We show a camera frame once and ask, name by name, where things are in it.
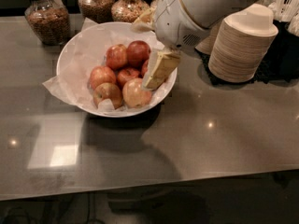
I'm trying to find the glass jar mixed cereal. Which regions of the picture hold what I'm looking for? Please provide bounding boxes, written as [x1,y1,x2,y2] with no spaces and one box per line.
[111,0,150,23]

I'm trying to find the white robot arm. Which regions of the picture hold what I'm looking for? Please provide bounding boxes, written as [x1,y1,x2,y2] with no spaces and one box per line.
[131,0,258,90]

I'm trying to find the small red apple centre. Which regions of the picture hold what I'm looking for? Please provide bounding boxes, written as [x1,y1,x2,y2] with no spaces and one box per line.
[117,67,141,88]

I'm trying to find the glass jar brown cereal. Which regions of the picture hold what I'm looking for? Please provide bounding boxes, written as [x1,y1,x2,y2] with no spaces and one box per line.
[24,0,70,46]

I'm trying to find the white bowl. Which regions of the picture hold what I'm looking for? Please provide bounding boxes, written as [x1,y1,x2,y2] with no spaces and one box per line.
[55,21,178,119]

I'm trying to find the yellow-red apple front left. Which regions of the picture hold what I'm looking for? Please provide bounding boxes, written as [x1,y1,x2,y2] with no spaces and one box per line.
[93,83,122,109]

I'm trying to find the paper bowl stack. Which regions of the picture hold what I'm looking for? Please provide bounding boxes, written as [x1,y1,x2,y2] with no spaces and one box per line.
[208,4,278,83]
[196,21,222,55]

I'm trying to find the glass jar dark granola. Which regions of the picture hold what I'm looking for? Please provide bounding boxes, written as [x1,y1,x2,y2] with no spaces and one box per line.
[78,0,115,23]

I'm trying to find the yellow-red apple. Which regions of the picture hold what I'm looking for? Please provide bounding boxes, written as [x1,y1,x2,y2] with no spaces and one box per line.
[122,77,152,108]
[93,83,122,109]

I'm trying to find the dark red apple back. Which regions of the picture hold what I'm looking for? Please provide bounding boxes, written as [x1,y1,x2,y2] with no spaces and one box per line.
[126,40,151,67]

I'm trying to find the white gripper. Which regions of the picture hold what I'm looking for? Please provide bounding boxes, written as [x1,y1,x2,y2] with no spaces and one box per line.
[131,0,210,90]

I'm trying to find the yellow-red apple front right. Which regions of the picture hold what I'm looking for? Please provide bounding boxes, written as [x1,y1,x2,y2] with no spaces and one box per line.
[122,77,152,108]

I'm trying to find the paper bowl stack front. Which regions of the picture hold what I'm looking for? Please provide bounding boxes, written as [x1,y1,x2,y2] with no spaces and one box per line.
[208,4,278,83]

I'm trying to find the paper bowl stack back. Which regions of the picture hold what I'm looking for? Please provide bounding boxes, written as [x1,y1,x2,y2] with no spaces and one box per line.
[196,21,222,55]

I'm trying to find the black mat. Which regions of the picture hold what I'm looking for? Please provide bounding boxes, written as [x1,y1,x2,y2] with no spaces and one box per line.
[197,19,299,87]

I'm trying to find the red apple back left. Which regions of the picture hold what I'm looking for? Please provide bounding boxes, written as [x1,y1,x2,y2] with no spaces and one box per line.
[106,44,128,70]

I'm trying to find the white cutlery bundle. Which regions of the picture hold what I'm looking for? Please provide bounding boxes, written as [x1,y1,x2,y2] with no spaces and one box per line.
[258,0,299,36]

